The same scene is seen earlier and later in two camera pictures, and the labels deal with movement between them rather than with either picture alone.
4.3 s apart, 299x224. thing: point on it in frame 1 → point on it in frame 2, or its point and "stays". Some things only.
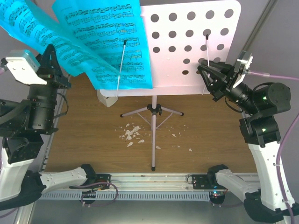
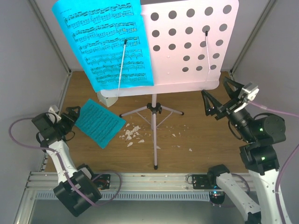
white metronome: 107,101 stays
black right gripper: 221,84 → 226,108
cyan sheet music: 113,31 stays
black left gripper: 49,66 → 71,120
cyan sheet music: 23,19 → 100,124
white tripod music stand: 180,33 stays
